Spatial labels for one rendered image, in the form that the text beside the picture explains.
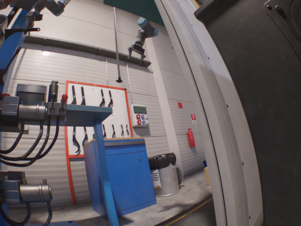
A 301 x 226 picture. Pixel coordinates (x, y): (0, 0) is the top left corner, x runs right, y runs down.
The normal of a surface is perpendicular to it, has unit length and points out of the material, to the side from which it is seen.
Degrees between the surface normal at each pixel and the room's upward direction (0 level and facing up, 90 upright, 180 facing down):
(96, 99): 90
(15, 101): 90
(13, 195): 90
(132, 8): 180
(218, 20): 90
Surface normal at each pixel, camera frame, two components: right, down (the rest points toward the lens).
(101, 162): 0.60, -0.35
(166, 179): 0.12, -0.28
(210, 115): -0.81, -0.04
